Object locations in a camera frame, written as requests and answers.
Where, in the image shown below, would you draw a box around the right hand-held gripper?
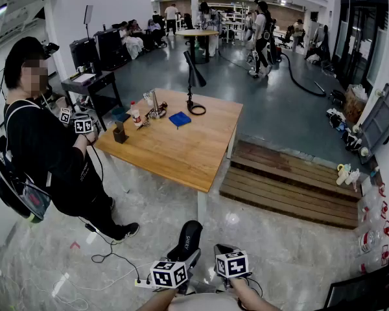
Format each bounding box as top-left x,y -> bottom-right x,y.
213,243 -> 253,290

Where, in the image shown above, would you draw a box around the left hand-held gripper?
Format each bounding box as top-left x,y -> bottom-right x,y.
148,247 -> 202,296

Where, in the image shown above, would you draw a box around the person's left forearm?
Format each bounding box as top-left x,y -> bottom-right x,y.
136,287 -> 180,311

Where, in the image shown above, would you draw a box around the person's right forearm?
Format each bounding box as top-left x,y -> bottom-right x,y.
229,276 -> 281,311

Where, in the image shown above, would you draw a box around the person's light grey shirt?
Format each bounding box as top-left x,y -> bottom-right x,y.
167,292 -> 242,311

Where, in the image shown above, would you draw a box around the white table leg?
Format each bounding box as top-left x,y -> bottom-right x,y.
226,130 -> 238,160
196,190 -> 209,224
99,150 -> 130,194

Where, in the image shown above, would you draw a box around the wooden step platform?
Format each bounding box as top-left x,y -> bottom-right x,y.
218,139 -> 363,230

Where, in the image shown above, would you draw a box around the black monitor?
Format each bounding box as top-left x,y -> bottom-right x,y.
324,259 -> 389,311

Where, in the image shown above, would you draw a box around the yellowish plastic bottle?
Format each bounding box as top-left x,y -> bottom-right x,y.
336,163 -> 349,186

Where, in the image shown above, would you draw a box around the brown pen holder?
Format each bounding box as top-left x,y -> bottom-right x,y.
112,121 -> 130,144

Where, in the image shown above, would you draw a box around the pile of clear red-tagged bags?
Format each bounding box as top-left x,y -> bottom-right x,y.
355,181 -> 389,275

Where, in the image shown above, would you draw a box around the clear plastic bottle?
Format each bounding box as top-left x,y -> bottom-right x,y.
345,168 -> 360,186

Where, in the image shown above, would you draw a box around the blue cloth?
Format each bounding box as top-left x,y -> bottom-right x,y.
168,111 -> 193,130

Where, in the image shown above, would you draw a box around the plastic bottle with red cap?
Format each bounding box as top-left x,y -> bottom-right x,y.
130,100 -> 143,128

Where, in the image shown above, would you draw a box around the silver cone stand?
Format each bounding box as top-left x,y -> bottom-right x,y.
148,89 -> 167,120

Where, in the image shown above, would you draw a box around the black and white shoes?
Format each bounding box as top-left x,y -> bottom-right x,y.
340,128 -> 364,152
326,108 -> 347,129

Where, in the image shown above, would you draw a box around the black desk lamp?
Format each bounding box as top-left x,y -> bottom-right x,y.
183,50 -> 207,116

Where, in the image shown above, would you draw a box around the black stool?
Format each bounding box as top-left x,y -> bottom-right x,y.
329,89 -> 346,106

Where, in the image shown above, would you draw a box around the black side table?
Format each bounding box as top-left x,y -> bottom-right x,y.
60,71 -> 123,132

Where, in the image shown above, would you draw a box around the grey cart with white wheels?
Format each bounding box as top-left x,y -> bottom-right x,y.
352,82 -> 389,165

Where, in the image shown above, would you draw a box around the white paper tray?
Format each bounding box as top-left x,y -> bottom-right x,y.
71,73 -> 97,84

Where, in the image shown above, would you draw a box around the white cloth pile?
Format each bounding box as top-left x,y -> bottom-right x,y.
123,36 -> 145,60

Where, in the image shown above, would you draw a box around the round wooden table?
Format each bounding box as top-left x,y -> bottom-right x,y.
176,29 -> 220,65

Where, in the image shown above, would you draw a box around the light panel on stand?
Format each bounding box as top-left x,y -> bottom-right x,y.
83,5 -> 94,40

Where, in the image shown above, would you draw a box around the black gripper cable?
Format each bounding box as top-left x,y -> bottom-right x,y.
245,276 -> 264,299

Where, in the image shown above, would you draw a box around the white floor cable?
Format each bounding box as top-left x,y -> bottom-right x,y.
19,260 -> 153,311

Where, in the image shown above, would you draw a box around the black floor cable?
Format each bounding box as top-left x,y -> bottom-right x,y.
77,217 -> 142,281

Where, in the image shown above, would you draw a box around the black cable on table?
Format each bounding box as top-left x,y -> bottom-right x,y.
145,101 -> 169,118

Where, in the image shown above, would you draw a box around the thick black hose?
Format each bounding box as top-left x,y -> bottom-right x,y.
280,52 -> 327,98

